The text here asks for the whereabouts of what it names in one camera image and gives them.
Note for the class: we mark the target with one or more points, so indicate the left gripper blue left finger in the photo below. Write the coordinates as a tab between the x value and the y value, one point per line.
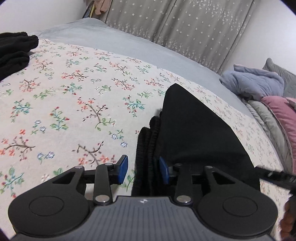
106	175

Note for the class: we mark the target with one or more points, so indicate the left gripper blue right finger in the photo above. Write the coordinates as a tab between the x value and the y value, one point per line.
179	179

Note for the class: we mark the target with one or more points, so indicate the black pants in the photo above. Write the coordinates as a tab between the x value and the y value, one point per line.
187	131

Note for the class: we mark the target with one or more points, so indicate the right hand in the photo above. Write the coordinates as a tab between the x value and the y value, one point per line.
287	222

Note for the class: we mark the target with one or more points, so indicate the grey folded quilt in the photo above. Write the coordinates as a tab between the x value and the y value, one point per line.
274	130

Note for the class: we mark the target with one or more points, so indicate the pink pillow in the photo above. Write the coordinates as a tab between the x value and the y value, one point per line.
284	111

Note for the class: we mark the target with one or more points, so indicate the floral white bed sheet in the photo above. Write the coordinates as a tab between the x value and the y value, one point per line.
78	106

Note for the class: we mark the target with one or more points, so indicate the blue-grey crumpled quilt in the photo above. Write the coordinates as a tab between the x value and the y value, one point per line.
252	83

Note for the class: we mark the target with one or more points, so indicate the light grey blanket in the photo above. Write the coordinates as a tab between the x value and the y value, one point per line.
90	32

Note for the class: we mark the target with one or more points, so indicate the folded black garment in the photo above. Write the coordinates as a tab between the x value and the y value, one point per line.
15	48

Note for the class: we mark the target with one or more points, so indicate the grey star curtain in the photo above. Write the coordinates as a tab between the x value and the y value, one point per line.
205	31

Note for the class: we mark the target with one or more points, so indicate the pink hanging cloth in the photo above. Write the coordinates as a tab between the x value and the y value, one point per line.
101	6

